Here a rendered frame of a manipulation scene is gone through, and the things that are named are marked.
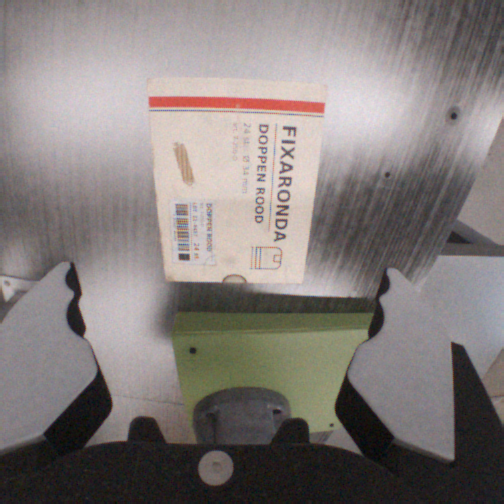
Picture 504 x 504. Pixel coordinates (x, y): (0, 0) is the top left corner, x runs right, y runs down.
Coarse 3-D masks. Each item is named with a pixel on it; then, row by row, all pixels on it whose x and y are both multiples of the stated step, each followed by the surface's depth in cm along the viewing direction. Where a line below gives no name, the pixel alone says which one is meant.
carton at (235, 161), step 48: (192, 96) 18; (240, 96) 18; (288, 96) 18; (192, 144) 20; (240, 144) 20; (288, 144) 20; (192, 192) 21; (240, 192) 22; (288, 192) 22; (192, 240) 23; (240, 240) 23; (288, 240) 24
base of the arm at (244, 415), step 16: (208, 400) 38; (224, 400) 37; (240, 400) 37; (256, 400) 37; (272, 400) 38; (208, 416) 38; (224, 416) 36; (240, 416) 35; (256, 416) 36; (272, 416) 38; (288, 416) 39; (208, 432) 36; (224, 432) 34; (240, 432) 34; (256, 432) 34; (272, 432) 35
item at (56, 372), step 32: (32, 288) 9; (64, 288) 9; (32, 320) 8; (64, 320) 8; (0, 352) 7; (32, 352) 7; (64, 352) 7; (0, 384) 6; (32, 384) 6; (64, 384) 6; (96, 384) 6; (0, 416) 5; (32, 416) 5; (64, 416) 5; (96, 416) 6; (0, 448) 5; (64, 448) 6
